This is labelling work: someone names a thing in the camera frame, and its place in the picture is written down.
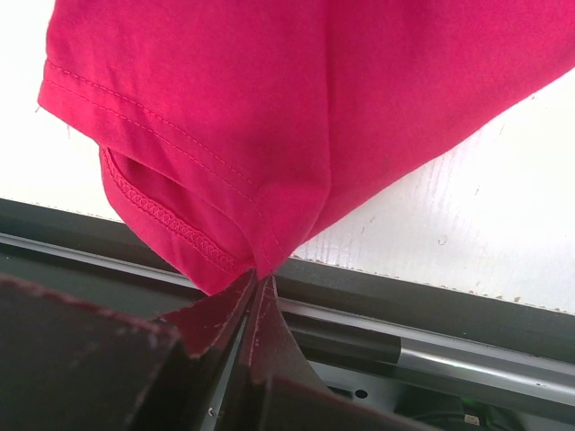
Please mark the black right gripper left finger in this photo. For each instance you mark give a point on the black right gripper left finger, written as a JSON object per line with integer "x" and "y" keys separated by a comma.
{"x": 211, "y": 330}

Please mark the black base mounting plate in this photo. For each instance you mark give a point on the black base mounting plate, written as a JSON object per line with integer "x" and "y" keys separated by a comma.
{"x": 370, "y": 337}

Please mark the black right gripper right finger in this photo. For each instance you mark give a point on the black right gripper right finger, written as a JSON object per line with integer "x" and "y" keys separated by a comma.
{"x": 270, "y": 385}

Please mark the pink t shirt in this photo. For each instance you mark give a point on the pink t shirt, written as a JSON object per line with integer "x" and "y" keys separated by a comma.
{"x": 230, "y": 132}

